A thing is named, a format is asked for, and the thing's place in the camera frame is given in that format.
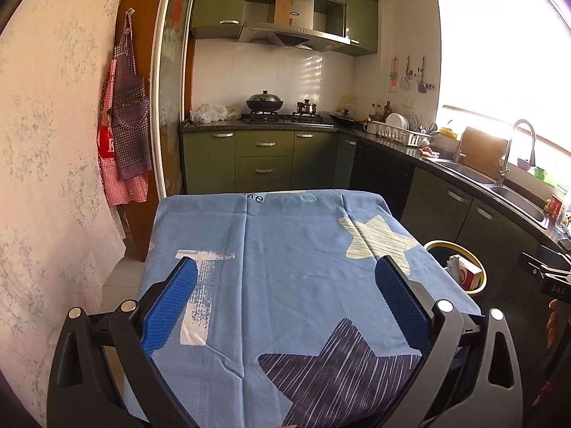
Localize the green upper cabinets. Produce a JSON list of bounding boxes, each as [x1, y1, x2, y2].
[[190, 0, 380, 56]]

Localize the person's pink patterned clothing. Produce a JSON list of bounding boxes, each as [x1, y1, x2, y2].
[[531, 366, 571, 408]]

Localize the bright window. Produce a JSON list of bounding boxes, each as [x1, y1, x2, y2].
[[437, 0, 571, 174]]

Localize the green cabinets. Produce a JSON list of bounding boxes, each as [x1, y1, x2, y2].
[[190, 0, 380, 56], [181, 129, 536, 277]]

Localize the black open wok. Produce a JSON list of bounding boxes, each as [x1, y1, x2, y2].
[[329, 111, 369, 126]]

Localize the clear plastic bag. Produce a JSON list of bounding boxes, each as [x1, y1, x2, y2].
[[190, 103, 229, 123]]

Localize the gas stove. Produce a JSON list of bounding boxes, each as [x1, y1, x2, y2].
[[241, 113, 335, 126]]

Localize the white dish rack with plates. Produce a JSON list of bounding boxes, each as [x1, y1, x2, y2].
[[366, 113, 433, 148]]

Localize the brown cardboard box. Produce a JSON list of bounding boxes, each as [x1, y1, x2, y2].
[[273, 0, 295, 25]]

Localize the person's right hand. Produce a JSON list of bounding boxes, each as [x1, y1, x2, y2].
[[546, 299, 559, 349]]

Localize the black wok with lid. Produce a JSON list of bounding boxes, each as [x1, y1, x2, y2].
[[246, 90, 284, 114]]

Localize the tall steel faucet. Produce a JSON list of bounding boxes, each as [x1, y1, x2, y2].
[[496, 119, 537, 187]]

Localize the steel range hood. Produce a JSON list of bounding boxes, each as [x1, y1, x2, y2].
[[238, 22, 351, 51]]

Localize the red checkered apron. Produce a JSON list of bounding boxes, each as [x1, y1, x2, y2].
[[97, 58, 149, 207]]

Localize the wooden cutting board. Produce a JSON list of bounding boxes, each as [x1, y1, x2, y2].
[[459, 126, 509, 179]]

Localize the glass sliding door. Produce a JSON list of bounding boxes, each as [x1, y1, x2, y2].
[[152, 0, 197, 199]]

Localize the teal bin with yellow rim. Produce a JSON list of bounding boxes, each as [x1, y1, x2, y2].
[[421, 240, 488, 297]]

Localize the black kitchen countertop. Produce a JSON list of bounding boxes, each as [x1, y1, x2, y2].
[[181, 118, 571, 255]]

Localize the purple checkered apron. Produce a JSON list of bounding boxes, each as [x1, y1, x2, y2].
[[110, 13, 152, 181]]

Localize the steel double sink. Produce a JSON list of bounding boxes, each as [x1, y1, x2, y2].
[[435, 160, 550, 229]]

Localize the blue star print tablecloth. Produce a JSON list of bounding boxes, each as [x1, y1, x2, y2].
[[122, 189, 482, 428]]

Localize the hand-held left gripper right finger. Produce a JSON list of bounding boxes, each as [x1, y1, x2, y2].
[[375, 256, 522, 428]]

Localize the green lower cabinets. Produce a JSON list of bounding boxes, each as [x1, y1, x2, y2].
[[181, 129, 536, 277]]

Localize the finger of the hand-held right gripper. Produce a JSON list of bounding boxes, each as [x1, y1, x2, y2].
[[539, 245, 571, 263], [517, 252, 571, 284]]

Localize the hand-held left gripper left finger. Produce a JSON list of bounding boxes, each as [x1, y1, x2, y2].
[[47, 256, 199, 428]]

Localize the small carton box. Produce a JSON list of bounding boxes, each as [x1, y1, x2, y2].
[[446, 254, 485, 290]]

